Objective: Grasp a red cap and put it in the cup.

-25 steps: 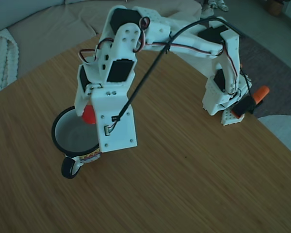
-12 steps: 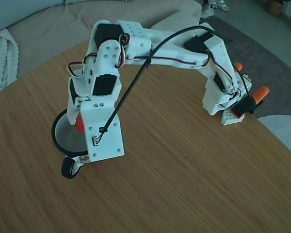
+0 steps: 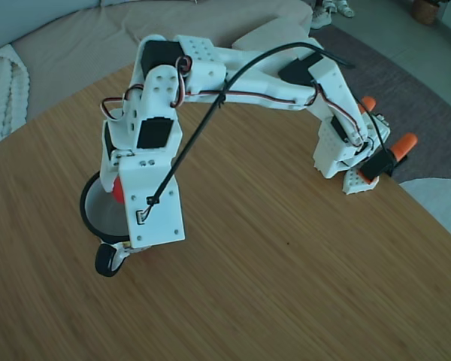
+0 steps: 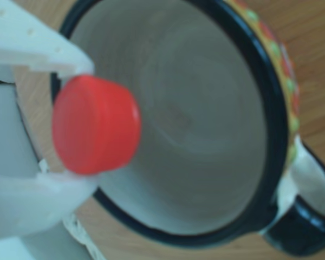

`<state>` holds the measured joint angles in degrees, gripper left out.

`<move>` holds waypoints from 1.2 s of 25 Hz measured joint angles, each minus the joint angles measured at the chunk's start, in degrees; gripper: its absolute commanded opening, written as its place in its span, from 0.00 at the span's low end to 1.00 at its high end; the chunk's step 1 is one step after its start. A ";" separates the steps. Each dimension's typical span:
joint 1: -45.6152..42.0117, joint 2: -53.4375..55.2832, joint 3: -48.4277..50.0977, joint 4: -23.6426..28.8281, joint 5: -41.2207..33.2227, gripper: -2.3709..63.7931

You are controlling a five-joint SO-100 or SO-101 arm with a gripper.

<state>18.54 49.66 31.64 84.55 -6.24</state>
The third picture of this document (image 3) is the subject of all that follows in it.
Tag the red bottle cap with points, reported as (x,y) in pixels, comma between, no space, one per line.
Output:
(118,193)

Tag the enamel mug with black rim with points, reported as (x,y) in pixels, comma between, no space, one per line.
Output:
(101,210)

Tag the beige sofa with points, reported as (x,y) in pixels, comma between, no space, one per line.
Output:
(79,49)

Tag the white knitted blanket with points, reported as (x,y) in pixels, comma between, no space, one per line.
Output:
(3,97)

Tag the white upholstered footstool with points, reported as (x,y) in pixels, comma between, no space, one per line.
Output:
(263,37)

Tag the white sneaker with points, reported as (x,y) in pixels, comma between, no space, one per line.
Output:
(345,10)
(319,19)

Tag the grey rug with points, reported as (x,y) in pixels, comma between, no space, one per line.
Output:
(436,124)

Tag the white cushioned seat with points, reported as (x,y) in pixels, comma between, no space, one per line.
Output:
(443,203)

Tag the brown woven basket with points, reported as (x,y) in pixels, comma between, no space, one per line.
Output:
(424,13)

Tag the flat white camera mount plate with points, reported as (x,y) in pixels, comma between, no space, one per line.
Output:
(165,225)

